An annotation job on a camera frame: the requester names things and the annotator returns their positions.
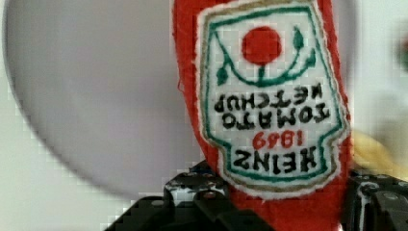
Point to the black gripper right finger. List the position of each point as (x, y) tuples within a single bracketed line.
[(375, 202)]

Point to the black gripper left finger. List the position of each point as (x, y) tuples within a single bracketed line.
[(196, 200)]

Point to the red felt ketchup bottle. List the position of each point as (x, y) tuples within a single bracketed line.
[(262, 85)]

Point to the yellow felt banana toy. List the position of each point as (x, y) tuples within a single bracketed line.
[(370, 154)]

